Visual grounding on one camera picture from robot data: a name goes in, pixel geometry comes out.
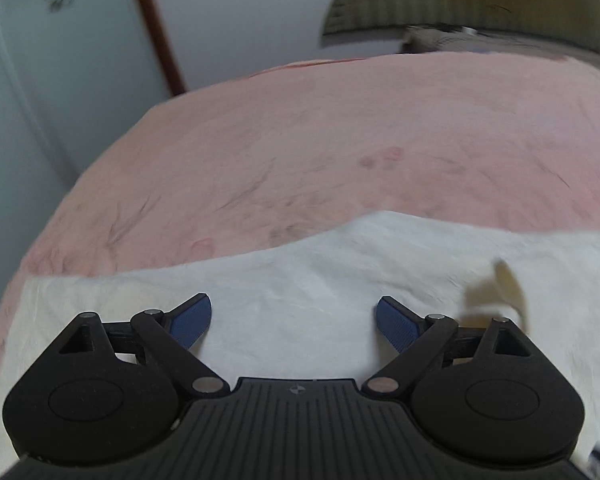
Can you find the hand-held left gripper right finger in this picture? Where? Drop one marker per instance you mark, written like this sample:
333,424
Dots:
395,322

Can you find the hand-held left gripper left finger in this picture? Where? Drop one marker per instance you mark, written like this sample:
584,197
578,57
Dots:
192,321

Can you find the white pants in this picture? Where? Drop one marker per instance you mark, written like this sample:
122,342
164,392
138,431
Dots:
290,280

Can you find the pink blanket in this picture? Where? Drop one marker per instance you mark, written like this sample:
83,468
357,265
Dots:
280,135

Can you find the brown pillow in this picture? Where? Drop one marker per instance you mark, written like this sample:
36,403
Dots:
505,42

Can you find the brown wooden door frame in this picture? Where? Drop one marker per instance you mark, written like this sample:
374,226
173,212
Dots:
155,25

